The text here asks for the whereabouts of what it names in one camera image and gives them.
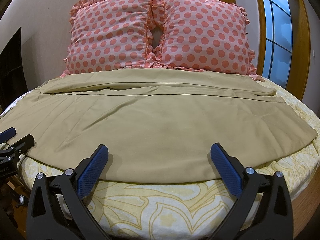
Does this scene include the left polka dot pillow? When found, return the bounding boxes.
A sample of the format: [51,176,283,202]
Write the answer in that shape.
[62,0,155,76]

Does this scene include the wooden framed window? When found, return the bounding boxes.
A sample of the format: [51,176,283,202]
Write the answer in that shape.
[221,0,311,100]

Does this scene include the polka dot pillow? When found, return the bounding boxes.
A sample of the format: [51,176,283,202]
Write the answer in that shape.
[62,0,155,76]
[151,0,263,81]

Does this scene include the yellow patterned bed sheet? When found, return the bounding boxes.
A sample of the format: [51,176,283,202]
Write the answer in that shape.
[0,76,320,240]

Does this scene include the right polka dot pillow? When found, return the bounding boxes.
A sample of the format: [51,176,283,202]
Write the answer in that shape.
[151,0,263,81]

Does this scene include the khaki pants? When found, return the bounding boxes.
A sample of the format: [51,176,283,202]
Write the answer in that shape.
[1,69,317,184]

